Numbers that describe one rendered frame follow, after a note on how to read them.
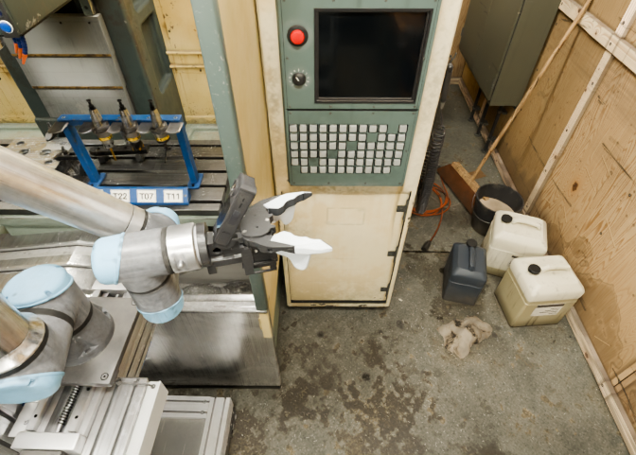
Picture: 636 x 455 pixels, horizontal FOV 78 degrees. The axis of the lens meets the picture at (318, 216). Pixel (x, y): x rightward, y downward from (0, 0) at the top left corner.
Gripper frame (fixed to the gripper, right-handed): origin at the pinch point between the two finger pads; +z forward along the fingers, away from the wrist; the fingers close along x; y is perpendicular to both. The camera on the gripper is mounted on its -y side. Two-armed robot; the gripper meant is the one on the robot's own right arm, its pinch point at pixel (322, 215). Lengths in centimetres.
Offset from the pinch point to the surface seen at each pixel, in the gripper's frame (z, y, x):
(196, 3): -14.9, -27.4, -29.2
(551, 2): 184, 9, -180
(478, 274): 104, 121, -78
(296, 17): 9, -16, -68
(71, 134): -76, 28, -110
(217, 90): -14.3, -11.3, -31.3
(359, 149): 29, 29, -70
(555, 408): 118, 157, -18
